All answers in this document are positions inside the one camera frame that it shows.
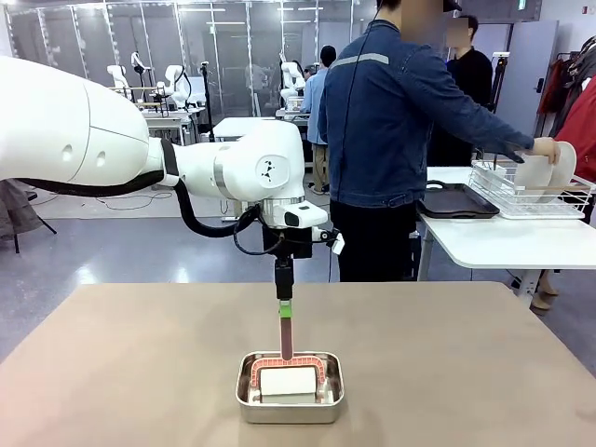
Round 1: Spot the white wire dish rack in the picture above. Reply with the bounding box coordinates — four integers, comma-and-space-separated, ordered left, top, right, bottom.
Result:
468, 159, 596, 222

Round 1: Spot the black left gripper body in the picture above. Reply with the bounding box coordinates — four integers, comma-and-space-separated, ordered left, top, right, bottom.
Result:
262, 226, 314, 281

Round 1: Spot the person in denim jacket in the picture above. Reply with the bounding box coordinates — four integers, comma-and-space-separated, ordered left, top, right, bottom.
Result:
317, 0, 537, 284

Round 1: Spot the left arm black cable sleeve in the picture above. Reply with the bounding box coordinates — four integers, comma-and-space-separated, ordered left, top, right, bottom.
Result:
0, 169, 244, 239

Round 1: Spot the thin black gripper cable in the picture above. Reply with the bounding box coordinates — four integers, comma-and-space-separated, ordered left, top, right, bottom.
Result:
232, 206, 284, 257

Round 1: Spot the red handled lint roller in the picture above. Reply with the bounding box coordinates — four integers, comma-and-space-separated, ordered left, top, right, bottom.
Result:
250, 316, 330, 406

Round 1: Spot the black floor cable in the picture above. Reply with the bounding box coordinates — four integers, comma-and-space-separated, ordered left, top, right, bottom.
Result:
94, 192, 163, 210

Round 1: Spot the white background table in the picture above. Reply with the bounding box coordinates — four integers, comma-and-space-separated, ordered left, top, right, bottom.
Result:
210, 115, 309, 144

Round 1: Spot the person right hand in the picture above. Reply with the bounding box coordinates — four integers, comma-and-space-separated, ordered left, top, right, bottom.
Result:
532, 137, 562, 166

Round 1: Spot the brown hanging jacket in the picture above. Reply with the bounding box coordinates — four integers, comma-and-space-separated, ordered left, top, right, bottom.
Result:
537, 57, 567, 116

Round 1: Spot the white topped work table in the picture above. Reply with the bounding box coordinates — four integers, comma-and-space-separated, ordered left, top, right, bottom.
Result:
145, 115, 188, 146

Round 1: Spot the dark grey draped jacket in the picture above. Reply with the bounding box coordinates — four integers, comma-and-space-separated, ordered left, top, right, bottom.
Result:
0, 178, 58, 255

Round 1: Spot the person in black jacket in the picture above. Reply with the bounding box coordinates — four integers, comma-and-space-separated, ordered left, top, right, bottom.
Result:
443, 13, 495, 168

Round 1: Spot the black camera tripod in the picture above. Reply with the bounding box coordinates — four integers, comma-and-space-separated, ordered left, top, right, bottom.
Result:
490, 51, 511, 116

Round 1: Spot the grey door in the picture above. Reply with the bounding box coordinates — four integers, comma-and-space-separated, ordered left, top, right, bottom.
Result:
493, 20, 561, 141

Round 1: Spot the black metal frame shelf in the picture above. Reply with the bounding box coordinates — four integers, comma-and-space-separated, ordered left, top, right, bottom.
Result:
134, 85, 169, 118

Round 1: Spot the white side table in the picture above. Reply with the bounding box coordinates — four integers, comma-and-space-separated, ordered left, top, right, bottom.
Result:
415, 166, 596, 309

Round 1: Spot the rectangular steel tray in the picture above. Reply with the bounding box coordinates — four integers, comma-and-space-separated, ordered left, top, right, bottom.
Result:
235, 350, 346, 426

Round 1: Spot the person right forearm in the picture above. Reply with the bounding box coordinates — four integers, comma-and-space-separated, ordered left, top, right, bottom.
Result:
457, 103, 537, 165

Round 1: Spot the red hanging coat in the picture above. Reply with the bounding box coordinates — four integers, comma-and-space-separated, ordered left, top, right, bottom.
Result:
553, 76, 596, 157

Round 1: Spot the person in light blue shirt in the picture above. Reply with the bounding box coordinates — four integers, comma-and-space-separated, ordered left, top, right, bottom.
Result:
304, 44, 340, 196

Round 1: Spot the clear cutlery holder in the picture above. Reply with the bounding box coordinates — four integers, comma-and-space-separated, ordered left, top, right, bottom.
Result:
469, 161, 508, 193

